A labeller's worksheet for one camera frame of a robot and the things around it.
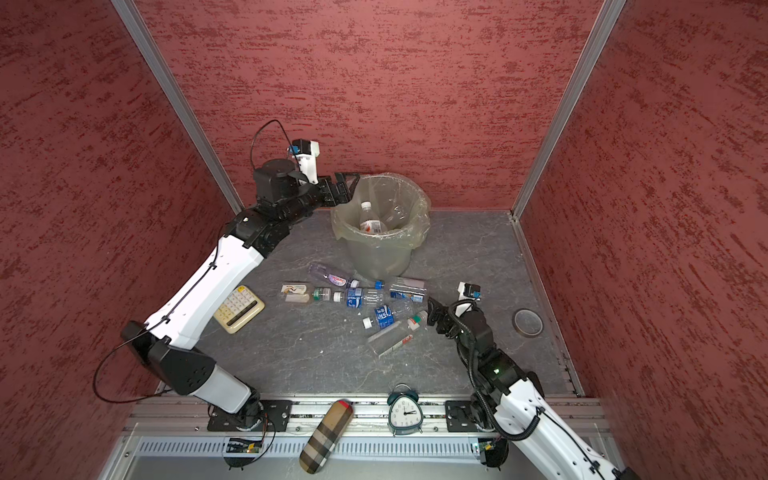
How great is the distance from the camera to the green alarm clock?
27.9 inches

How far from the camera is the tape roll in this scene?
0.91 metres

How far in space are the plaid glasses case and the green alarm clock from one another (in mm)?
112

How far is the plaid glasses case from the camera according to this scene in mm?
678

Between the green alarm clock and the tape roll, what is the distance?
0.39m
